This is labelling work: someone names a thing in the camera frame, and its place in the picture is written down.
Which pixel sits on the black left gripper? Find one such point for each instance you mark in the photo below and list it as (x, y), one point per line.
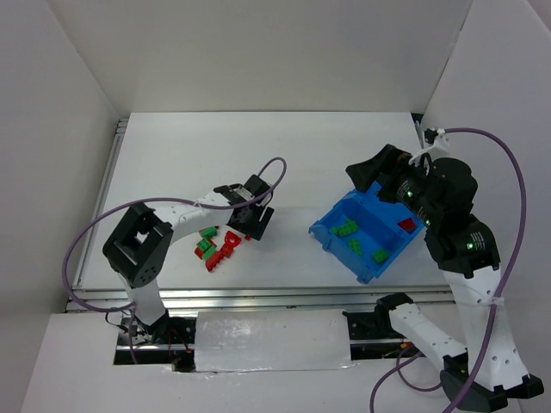
(260, 221)

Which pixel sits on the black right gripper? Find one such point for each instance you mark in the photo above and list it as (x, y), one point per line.
(384, 182)

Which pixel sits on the red rounded lego brick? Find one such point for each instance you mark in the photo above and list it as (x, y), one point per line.
(408, 225)

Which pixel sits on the green rounded lego brick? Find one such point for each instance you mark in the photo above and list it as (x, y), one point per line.
(343, 230)

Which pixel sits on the small green lego cube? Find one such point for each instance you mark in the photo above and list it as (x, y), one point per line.
(355, 245)

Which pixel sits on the green 2x4 lego brick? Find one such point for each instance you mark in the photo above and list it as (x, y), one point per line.
(380, 256)

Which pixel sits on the green 2x3 lego brick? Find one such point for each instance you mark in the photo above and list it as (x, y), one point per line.
(350, 221)

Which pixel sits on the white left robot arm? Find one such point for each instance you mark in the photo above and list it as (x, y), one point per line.
(137, 247)

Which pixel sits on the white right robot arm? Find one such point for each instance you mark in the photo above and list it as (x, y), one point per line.
(486, 371)

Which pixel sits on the red arch lego piece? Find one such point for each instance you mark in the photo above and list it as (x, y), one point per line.
(232, 240)

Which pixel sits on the red long toothed lego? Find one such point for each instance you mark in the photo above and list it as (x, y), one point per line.
(225, 252)

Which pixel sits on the green lego on red stack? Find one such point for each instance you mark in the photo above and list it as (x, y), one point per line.
(209, 232)

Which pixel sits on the green lego brick lower stack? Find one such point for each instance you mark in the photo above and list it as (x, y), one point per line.
(205, 248)

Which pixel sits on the blue plastic divided bin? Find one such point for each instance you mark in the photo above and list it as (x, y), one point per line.
(377, 229)

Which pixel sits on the white foil cover sheet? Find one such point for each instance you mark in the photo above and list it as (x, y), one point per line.
(258, 341)

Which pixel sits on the aluminium front rail frame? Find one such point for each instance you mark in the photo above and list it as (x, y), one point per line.
(353, 298)

